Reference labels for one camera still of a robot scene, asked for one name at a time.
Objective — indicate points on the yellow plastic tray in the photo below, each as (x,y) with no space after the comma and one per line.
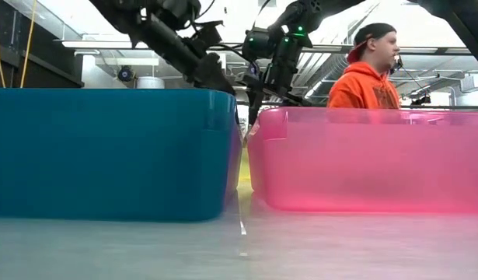
(244,167)

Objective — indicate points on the person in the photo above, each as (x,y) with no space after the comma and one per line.
(363,85)

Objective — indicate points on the black round fixture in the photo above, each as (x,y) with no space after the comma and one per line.
(125,74)

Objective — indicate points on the small black device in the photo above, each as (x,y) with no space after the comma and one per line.
(421,100)

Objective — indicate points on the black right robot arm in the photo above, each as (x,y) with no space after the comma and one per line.
(468,23)

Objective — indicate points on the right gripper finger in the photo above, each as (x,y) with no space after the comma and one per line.
(255,105)

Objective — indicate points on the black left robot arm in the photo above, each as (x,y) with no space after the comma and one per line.
(161,35)

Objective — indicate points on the blue plastic tray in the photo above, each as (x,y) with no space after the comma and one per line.
(106,155)

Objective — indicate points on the silver ventilation duct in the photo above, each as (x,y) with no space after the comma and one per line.
(328,70)

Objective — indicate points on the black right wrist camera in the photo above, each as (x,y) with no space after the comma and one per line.
(258,44)

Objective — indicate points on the white cylindrical container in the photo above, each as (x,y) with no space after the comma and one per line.
(150,82)

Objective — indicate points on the pink plastic tray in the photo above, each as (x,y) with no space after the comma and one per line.
(378,167)

